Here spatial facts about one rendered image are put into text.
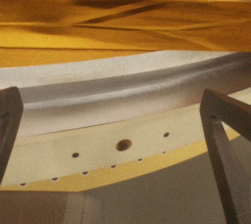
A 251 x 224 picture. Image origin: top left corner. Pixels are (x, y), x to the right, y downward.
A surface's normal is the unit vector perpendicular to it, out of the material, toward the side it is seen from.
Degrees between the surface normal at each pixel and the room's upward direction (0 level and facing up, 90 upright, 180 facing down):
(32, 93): 90
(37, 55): 0
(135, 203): 62
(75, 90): 90
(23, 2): 90
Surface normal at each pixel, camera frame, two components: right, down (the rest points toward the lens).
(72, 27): 0.02, 0.59
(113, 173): 0.28, 0.12
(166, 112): 0.03, -0.80
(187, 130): 0.38, 0.55
